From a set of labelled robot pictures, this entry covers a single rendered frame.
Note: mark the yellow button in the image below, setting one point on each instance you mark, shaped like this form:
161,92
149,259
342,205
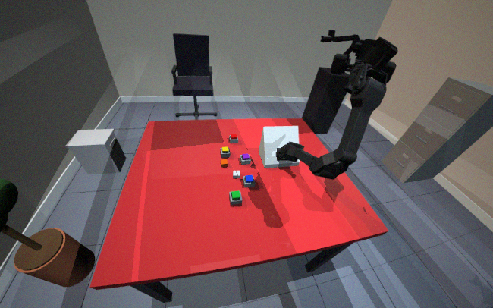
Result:
225,152

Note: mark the green button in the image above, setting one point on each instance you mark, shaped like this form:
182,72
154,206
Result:
235,197

